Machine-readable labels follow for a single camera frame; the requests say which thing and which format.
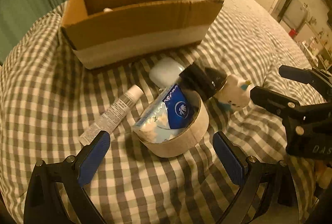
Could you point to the white cream tube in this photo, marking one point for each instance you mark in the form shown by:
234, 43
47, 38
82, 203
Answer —
111, 118

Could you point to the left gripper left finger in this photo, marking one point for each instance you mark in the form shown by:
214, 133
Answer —
43, 203

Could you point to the cardboard box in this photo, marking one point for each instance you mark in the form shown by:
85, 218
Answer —
133, 27

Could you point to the checkered bed quilt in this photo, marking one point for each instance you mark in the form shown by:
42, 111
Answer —
48, 99

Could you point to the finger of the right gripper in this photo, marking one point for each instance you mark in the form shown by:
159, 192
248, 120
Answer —
272, 101
320, 80

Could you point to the white plush toy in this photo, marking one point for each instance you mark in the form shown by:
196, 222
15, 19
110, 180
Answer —
106, 10

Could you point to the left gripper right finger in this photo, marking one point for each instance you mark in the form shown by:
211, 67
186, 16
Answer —
279, 200

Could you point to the white unicorn figurine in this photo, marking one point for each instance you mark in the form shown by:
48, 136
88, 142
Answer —
235, 94

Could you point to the blue tissue pack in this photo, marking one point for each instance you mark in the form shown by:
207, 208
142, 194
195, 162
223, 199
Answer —
166, 117

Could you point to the beige tape roll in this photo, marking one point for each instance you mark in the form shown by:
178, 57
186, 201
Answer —
190, 136

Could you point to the red fire extinguisher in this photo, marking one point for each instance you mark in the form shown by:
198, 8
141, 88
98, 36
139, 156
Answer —
293, 33

